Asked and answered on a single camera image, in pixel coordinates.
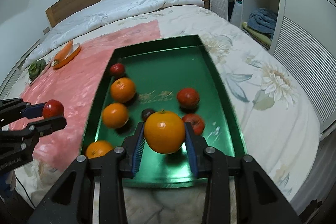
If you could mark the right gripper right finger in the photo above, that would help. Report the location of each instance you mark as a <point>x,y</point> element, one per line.
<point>258,199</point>

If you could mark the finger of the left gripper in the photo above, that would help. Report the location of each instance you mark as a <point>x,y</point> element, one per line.
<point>44,126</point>
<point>15,109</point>

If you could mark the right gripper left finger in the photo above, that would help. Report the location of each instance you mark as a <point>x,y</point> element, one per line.
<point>71,198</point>

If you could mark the red apple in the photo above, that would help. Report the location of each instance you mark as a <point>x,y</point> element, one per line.
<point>188,98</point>
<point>196,122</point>
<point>52,108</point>
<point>117,70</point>

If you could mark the small back orange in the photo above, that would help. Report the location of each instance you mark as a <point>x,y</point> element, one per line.
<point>164,132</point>

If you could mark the dark plum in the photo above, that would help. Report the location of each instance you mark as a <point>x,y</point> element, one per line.
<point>146,113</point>

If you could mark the blue gloved left hand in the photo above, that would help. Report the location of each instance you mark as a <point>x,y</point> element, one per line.
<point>7,184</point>

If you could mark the white plate blue rim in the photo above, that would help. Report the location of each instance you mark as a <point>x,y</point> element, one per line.
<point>48,62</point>

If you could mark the green leafy vegetable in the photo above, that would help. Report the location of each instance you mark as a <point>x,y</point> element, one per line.
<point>36,68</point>

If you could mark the pink plastic sheet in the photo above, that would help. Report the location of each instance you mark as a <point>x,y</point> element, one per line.
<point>75,85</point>

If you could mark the floral bed sheet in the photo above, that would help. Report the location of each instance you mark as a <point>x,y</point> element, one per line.
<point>277,119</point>

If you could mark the orange carrot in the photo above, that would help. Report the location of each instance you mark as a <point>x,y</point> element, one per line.
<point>62,54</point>

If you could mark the orange rimmed plate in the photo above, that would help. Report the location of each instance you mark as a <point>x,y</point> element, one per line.
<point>71,55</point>

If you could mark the green rectangular tray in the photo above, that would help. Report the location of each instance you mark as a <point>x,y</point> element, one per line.
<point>160,69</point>

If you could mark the white duvet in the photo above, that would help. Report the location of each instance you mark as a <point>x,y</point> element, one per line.
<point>96,16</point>

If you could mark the blue folded towel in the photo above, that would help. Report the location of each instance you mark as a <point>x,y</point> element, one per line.
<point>264,21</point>

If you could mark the white bag on floor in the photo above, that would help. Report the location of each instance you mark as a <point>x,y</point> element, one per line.
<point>236,16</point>

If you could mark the white wardrobe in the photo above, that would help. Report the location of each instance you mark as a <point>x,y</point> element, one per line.
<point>304,42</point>

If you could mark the wall socket left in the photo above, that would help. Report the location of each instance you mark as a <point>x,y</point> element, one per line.
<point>46,30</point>

